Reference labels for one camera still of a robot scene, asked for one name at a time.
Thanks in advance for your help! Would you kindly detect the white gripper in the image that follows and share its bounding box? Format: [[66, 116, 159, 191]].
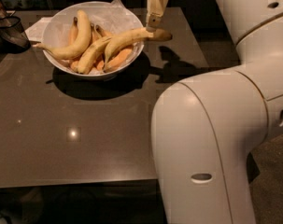
[[146, 0, 168, 32]]

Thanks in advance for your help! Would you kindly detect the long yellow banana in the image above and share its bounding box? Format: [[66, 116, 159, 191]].
[[105, 27, 173, 70]]

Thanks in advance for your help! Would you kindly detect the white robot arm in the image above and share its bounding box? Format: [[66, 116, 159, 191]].
[[151, 0, 283, 224]]

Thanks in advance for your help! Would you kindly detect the small yellow banana behind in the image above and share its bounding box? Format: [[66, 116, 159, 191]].
[[91, 23, 112, 43]]

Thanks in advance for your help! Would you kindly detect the white ceramic bowl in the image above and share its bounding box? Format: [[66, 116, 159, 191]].
[[41, 2, 144, 80]]

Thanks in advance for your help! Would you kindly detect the yellow banana middle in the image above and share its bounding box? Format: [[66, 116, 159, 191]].
[[78, 35, 112, 75]]

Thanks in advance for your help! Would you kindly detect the large curved yellow banana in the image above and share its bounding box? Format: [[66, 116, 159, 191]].
[[35, 9, 92, 60]]

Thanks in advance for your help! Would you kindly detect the white paper sheet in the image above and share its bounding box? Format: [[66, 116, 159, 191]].
[[25, 17, 51, 42]]

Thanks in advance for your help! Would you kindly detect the dark mesh basket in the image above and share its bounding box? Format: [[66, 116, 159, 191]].
[[0, 16, 31, 53]]

